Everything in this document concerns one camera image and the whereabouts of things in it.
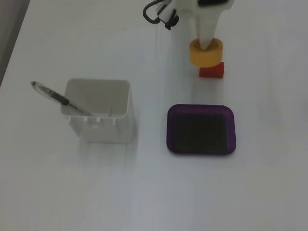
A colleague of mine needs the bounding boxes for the red block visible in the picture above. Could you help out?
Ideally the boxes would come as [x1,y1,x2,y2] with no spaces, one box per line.
[199,62,225,79]

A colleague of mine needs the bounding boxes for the white square plastic box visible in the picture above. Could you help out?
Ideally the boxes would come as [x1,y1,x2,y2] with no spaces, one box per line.
[60,78,135,144]

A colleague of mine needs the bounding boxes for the white tapered gripper finger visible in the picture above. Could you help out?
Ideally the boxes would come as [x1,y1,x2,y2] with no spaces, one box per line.
[195,9,224,51]

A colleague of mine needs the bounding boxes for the yellow tape roll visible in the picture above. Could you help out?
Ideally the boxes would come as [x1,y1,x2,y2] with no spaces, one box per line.
[189,38,224,68]

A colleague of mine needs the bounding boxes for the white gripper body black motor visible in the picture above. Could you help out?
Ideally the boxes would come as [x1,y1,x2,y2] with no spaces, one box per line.
[177,0,235,16]

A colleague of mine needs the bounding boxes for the clear ballpoint pen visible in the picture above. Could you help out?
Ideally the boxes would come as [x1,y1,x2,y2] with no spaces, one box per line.
[30,80,95,116]

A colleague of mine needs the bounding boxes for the purple rectangular tray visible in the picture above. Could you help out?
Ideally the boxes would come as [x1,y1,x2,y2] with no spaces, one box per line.
[166,103,237,157]

